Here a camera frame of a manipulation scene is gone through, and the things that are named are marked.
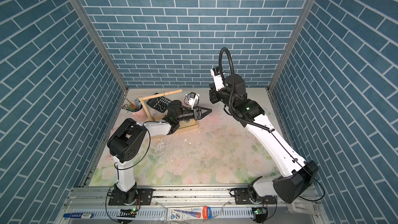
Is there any black calculator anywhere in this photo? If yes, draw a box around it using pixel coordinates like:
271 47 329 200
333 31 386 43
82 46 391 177
147 96 171 113

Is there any wooden jewelry display stand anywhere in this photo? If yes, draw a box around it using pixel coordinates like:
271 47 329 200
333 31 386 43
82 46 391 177
139 89 199 135

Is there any toothpaste box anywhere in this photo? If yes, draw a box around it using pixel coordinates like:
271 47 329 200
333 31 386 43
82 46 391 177
167 206 213 221

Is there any white plastic bracket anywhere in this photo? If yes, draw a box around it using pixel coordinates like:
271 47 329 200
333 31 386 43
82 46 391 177
287 200 316 215

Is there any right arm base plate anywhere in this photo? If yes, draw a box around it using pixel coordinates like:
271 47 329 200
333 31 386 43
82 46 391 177
229 187 277 205

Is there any aluminium front rail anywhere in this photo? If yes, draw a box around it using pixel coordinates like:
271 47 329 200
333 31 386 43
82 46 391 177
55 185 329 224

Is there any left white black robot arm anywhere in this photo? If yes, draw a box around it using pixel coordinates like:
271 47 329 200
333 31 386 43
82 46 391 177
107 100 212 205

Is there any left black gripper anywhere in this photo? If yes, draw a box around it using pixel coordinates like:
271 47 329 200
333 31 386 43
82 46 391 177
174 107 210 123

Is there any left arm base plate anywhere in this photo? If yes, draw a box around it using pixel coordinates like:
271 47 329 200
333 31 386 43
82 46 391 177
107 187 153 206

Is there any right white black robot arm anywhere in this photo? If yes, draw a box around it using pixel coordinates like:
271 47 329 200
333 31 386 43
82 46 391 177
209 74 319 203

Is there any blue marker pen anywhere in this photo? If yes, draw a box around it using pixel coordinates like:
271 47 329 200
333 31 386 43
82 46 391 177
63 213 94 219

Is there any pink pen holder cup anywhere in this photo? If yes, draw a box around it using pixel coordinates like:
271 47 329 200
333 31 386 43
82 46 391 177
122 98 148 122

